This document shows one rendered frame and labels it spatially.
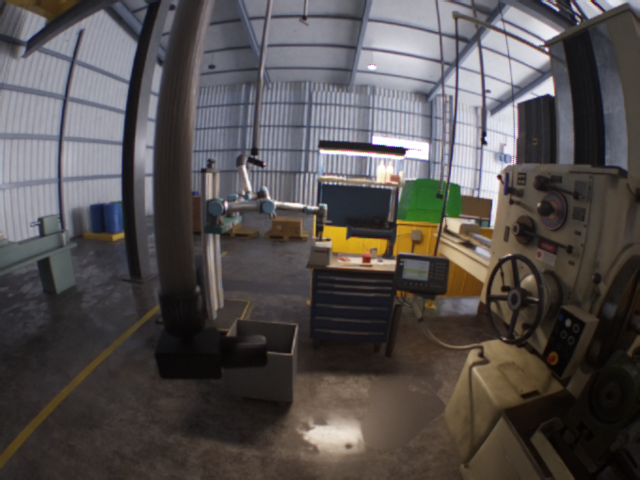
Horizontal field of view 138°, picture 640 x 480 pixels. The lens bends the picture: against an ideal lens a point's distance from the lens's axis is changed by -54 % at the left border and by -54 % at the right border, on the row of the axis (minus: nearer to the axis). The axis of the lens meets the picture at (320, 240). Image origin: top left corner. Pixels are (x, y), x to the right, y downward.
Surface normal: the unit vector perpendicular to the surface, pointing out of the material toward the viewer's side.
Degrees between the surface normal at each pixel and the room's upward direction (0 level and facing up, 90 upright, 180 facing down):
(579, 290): 90
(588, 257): 90
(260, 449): 0
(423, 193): 84
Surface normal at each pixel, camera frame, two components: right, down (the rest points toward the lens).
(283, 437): 0.05, -0.97
